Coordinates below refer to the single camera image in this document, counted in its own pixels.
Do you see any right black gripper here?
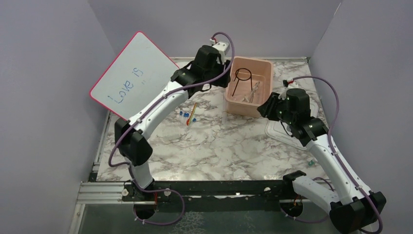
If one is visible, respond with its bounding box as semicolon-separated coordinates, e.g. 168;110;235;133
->
257;92;296;126

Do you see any black wire tripod ring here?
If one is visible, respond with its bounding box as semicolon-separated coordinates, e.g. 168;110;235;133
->
231;68;253;97

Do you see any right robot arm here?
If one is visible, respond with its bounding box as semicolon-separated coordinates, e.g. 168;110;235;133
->
257;88;386;234

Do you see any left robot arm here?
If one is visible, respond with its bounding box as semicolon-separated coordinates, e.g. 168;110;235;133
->
110;41;235;200

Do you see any white plastic bin lid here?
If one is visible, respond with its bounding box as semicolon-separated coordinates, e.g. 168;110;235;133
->
265;94;327;150

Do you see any pink plastic bin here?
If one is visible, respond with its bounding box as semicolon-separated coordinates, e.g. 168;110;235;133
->
225;56;274;118

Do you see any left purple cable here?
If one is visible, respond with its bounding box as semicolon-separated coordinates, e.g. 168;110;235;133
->
108;31;236;226

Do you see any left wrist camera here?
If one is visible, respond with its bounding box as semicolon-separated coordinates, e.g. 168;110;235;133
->
209;38;230;64

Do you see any white board with pink frame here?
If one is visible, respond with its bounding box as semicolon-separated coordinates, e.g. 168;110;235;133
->
90;32;179;119

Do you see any black metal base rail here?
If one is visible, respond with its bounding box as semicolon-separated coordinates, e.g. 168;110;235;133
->
77;179;310;214

